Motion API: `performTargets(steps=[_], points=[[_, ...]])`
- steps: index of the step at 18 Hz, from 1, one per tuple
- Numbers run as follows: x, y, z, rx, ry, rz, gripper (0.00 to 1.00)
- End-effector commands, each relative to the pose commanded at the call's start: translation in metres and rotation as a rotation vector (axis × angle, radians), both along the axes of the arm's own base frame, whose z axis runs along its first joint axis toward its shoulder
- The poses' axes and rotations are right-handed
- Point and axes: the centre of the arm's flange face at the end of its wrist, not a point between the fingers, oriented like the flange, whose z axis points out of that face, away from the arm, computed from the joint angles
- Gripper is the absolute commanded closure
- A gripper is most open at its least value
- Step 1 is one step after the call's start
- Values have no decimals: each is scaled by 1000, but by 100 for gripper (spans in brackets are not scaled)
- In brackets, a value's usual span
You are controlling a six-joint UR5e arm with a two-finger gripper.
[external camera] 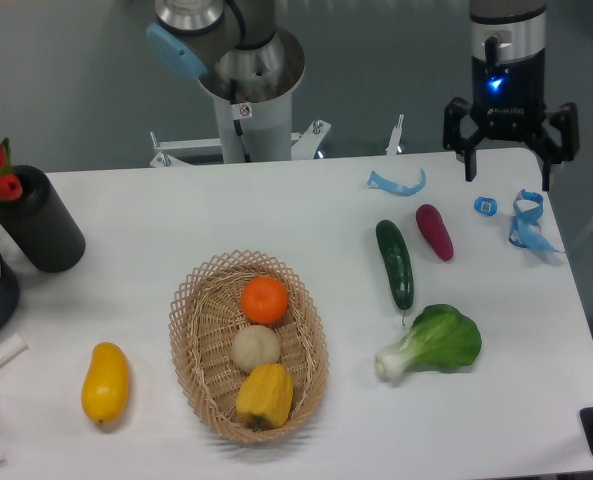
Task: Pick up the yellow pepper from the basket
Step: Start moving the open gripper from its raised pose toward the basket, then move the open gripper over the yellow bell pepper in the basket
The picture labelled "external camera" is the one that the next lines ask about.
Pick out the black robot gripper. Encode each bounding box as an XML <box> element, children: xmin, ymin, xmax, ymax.
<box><xmin>443</xmin><ymin>50</ymin><xmax>579</xmax><ymax>191</ymax></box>

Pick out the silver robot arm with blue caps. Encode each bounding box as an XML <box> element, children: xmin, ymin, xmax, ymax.
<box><xmin>146</xmin><ymin>0</ymin><xmax>305</xmax><ymax>104</ymax></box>

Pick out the woven wicker oval basket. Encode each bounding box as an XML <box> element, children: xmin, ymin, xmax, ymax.
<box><xmin>169</xmin><ymin>250</ymin><xmax>329</xmax><ymax>443</ymax></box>

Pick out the yellow bell pepper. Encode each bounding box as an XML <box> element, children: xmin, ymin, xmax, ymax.
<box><xmin>235</xmin><ymin>363</ymin><xmax>294</xmax><ymax>431</ymax></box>

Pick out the small blue tape roll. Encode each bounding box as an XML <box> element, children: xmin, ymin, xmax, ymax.
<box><xmin>473</xmin><ymin>196</ymin><xmax>498</xmax><ymax>217</ymax></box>

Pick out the tangled blue tape strip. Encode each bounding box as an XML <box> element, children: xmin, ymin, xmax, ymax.
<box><xmin>508</xmin><ymin>189</ymin><xmax>564</xmax><ymax>254</ymax></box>

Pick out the purple sweet potato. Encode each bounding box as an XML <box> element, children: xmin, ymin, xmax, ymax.
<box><xmin>415</xmin><ymin>204</ymin><xmax>454</xmax><ymax>261</ymax></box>

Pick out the blue tape strip curved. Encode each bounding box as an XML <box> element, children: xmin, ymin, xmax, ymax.
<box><xmin>365</xmin><ymin>169</ymin><xmax>427</xmax><ymax>197</ymax></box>

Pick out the dark green cucumber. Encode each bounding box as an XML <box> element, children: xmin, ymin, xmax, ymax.
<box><xmin>375</xmin><ymin>219</ymin><xmax>415</xmax><ymax>329</ymax></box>

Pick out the green bok choy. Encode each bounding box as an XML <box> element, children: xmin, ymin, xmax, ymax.
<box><xmin>374</xmin><ymin>304</ymin><xmax>482</xmax><ymax>380</ymax></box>

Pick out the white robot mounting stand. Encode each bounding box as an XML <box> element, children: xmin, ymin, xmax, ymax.
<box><xmin>150</xmin><ymin>95</ymin><xmax>333</xmax><ymax>167</ymax></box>

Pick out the orange tangerine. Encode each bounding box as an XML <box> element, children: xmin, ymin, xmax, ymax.
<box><xmin>240</xmin><ymin>276</ymin><xmax>289</xmax><ymax>325</ymax></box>

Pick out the white steamed bun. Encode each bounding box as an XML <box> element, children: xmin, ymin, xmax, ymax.
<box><xmin>230</xmin><ymin>325</ymin><xmax>281</xmax><ymax>373</ymax></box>

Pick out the yellow mango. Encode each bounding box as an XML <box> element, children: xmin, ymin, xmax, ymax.
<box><xmin>81</xmin><ymin>342</ymin><xmax>130</xmax><ymax>424</ymax></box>

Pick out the black ribbed cylindrical vase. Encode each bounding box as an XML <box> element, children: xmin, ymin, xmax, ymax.
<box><xmin>0</xmin><ymin>165</ymin><xmax>86</xmax><ymax>273</ymax></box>

